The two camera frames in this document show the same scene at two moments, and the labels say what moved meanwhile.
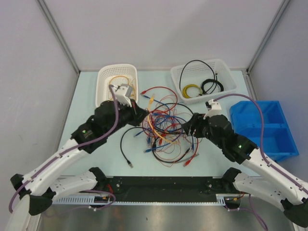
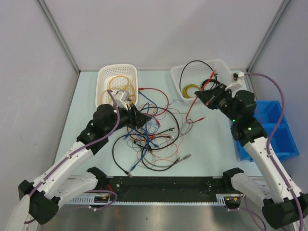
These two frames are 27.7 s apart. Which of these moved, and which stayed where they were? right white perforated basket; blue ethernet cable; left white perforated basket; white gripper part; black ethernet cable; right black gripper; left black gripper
Moved: blue ethernet cable; white gripper part; right black gripper
Stayed: black ethernet cable; right white perforated basket; left black gripper; left white perforated basket
